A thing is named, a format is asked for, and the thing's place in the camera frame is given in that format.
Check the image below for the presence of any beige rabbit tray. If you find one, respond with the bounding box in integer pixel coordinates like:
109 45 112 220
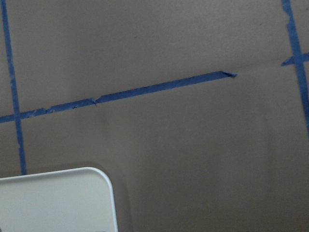
0 167 118 232

